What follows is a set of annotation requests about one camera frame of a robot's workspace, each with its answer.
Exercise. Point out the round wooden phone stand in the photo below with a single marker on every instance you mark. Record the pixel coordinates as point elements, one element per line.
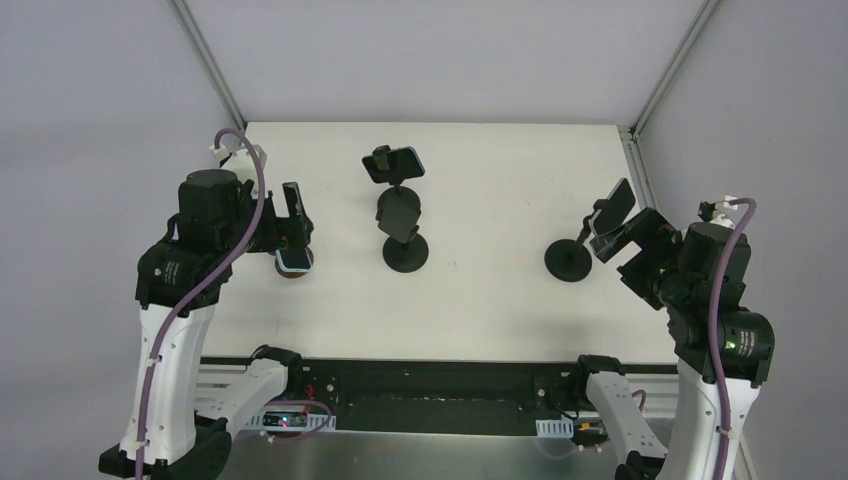
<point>293,270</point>

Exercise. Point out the right white cable duct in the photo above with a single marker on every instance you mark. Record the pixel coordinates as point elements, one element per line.
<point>562,428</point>

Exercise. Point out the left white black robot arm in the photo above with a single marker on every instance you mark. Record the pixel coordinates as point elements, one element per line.
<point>219,218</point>

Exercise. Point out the black phone stand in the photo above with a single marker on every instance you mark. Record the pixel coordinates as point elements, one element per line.
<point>405,257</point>
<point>569,260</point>
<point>407,195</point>

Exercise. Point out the white cable duct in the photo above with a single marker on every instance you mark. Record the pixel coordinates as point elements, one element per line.
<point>562,428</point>
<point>290,422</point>

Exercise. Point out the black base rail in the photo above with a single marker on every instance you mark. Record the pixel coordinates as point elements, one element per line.
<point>473,398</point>

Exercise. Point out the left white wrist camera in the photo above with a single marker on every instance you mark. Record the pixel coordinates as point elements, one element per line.
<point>238,164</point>

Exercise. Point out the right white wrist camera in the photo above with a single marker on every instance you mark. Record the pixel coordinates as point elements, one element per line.
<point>718,212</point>

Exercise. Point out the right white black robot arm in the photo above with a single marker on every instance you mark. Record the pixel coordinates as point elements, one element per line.
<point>724,349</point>

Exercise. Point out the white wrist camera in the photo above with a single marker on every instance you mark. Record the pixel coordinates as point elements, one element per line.
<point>718,212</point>
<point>238,164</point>

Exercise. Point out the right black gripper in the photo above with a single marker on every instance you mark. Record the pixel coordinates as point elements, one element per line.
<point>622,238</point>

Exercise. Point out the left white cable duct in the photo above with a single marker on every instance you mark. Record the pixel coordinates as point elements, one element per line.
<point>290,422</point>

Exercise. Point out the black phone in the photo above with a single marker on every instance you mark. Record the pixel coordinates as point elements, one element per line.
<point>398,218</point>

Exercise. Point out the blue-cased phone on back stand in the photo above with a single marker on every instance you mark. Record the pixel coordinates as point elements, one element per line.
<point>393,166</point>

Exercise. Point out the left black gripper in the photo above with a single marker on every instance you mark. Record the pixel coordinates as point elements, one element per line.
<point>282,225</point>

